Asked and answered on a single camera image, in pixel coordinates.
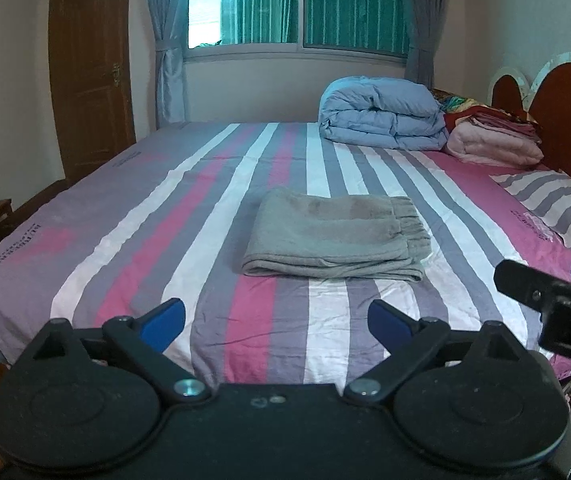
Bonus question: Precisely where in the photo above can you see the folded blue quilt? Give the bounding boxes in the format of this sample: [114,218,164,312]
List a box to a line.
[318,76,450,152]

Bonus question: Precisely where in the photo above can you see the striped pillow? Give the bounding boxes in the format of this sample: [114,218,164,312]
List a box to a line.
[489,169,571,252]

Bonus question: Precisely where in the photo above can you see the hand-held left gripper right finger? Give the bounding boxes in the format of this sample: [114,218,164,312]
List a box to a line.
[367,299,542,406]

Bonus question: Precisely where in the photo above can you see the blue curtain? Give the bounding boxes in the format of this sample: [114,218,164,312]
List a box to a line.
[404,0,437,90]
[141,0,189,129]

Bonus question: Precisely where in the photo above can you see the wooden headboard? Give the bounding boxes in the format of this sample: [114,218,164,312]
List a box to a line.
[488,51,571,188]

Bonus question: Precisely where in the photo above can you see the grey pants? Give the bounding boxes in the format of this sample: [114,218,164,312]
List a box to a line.
[241,186,433,284]

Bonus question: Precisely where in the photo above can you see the striped bed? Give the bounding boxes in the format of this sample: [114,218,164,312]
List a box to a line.
[0,121,571,386]

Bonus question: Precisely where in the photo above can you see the brown wooden door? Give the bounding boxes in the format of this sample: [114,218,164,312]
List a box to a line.
[46,0,138,187]

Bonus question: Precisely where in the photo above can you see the window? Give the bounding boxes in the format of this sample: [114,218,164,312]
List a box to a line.
[186,0,412,65]

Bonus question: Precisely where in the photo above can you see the red patterned blanket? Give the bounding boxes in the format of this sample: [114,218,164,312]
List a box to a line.
[433,87,541,136]

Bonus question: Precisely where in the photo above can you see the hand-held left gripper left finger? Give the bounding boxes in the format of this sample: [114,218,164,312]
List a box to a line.
[29,297,213,404]

